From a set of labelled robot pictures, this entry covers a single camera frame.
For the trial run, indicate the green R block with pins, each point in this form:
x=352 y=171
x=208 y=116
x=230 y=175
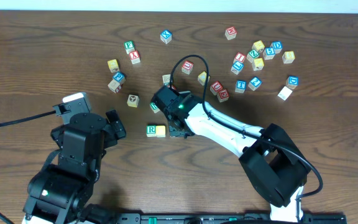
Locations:
x=151 y=131

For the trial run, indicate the red U block lower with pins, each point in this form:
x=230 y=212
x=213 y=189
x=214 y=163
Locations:
x=216 y=87

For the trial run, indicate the blue d block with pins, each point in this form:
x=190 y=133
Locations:
x=292 y=82
x=277 y=46

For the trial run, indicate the yellow block far left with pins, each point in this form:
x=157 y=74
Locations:
x=113 y=65

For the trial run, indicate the blue 2 block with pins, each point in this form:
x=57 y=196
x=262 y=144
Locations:
x=254 y=83

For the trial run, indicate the blue T block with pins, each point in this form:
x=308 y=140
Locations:
x=240 y=86

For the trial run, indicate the blue 5 block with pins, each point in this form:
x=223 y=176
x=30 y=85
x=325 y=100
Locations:
x=268 y=53

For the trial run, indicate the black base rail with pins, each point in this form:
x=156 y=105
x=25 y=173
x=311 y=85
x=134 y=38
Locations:
x=136 y=218

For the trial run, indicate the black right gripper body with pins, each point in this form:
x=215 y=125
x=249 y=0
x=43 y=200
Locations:
x=178 y=127

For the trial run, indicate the green Z block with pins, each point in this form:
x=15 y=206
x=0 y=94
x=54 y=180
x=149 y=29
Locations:
x=252 y=55

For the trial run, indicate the red I block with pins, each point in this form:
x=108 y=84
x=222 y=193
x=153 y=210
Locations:
x=240 y=57

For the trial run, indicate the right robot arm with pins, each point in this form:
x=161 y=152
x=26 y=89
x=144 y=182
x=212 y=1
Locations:
x=273 y=164

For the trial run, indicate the green F block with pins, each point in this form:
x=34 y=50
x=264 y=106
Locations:
x=129 y=46

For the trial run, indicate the blue P block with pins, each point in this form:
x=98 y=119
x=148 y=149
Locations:
x=119 y=77

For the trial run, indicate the blue L block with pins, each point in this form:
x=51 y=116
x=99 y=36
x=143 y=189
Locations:
x=237 y=67

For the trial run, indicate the red E block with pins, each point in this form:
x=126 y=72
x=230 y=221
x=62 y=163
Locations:
x=222 y=95

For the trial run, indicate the blue D block right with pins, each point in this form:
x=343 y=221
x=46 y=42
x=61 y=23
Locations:
x=292 y=82

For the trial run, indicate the red block top right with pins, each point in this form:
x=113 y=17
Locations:
x=230 y=33

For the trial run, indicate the red U block upper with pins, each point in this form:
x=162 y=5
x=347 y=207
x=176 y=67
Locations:
x=187 y=67

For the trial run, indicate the yellow block above Z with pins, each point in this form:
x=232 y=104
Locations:
x=258 y=46

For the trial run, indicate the red u block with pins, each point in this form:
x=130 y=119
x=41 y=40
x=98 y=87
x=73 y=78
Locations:
x=187 y=67
x=216 y=87

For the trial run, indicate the yellow block centre lower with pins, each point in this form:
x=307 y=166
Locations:
x=203 y=78

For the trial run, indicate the plain white block right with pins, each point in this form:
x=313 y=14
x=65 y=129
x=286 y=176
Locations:
x=285 y=93

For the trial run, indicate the green N block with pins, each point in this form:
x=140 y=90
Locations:
x=154 y=107

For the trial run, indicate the blue D block upper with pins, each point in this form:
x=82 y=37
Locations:
x=277 y=46

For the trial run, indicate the yellow O block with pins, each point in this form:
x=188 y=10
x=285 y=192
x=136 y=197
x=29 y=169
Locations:
x=160 y=131

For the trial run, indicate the monkey picture block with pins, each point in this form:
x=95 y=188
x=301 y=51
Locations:
x=133 y=101

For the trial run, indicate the yellow 8 block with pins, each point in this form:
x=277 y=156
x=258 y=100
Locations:
x=288 y=57

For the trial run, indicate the red Y block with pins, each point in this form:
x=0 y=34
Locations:
x=134 y=57

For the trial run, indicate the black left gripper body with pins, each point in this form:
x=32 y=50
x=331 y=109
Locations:
x=115 y=125

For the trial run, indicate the plain wooden block left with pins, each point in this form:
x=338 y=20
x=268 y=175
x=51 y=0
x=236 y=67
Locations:
x=114 y=86

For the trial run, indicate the blue X block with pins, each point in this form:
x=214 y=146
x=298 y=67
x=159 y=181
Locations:
x=166 y=36

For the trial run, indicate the yellow block under Z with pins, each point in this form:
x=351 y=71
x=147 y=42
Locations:
x=257 y=64

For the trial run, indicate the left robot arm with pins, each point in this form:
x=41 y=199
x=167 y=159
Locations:
x=60 y=191

